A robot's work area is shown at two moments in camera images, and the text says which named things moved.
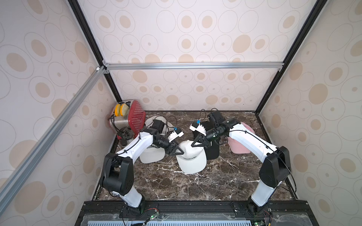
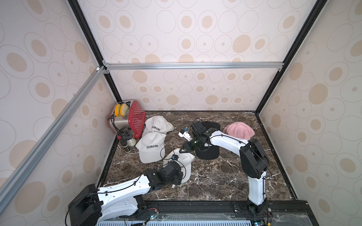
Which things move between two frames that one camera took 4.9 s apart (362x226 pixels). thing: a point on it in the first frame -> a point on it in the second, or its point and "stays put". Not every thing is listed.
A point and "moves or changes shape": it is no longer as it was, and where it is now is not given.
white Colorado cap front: x=194 y=159 moves or changes shape
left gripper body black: x=162 y=142 -> x=176 y=179
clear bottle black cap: x=126 y=133 stays put
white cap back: x=149 y=122 stays put
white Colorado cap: x=152 y=153 stays put
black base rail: x=198 y=213 stays put
